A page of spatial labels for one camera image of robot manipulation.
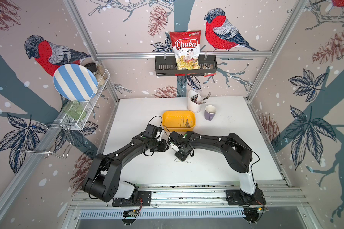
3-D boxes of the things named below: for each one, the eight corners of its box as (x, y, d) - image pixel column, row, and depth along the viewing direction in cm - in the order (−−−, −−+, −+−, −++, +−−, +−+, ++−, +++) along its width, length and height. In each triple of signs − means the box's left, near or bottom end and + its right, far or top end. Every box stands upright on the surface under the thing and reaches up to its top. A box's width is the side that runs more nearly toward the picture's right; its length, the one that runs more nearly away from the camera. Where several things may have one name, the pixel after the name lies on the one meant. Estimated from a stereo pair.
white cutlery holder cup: (188, 114, 112) (189, 103, 102) (187, 101, 122) (188, 90, 112) (200, 114, 112) (203, 103, 102) (199, 101, 122) (201, 90, 112)
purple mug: (205, 123, 106) (207, 116, 99) (203, 112, 114) (205, 104, 106) (215, 123, 106) (218, 116, 99) (212, 112, 114) (215, 104, 106)
